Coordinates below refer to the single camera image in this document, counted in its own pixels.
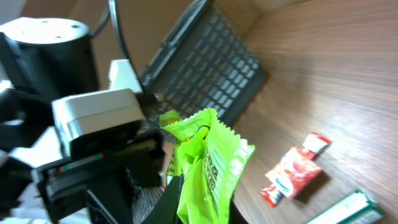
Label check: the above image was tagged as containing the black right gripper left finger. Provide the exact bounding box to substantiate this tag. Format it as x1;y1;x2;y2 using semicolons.
142;175;184;224

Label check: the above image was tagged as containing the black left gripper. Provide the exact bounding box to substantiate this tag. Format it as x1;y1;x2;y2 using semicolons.
31;129;165;223

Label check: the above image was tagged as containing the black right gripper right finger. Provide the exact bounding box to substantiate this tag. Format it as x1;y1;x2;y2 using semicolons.
228;200;248;224

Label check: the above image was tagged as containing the green snack bag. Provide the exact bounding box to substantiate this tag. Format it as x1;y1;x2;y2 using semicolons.
159;108;255;224

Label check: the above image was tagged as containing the red stick sachet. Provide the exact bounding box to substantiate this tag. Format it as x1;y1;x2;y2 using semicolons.
261;132;331;207

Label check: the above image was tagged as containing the red tissue packet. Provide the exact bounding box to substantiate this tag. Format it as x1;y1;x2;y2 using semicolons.
265;147;323;199

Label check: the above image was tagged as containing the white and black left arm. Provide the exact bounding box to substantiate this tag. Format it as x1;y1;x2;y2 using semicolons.
1;17;164;223

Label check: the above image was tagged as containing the grey plastic mesh basket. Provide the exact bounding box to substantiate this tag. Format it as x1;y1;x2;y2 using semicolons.
140;1;265;128

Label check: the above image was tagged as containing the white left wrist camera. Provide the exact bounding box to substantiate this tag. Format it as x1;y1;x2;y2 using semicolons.
52;59;146;159

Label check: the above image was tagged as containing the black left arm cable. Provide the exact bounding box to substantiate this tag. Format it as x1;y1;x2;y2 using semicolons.
90;0;134;72

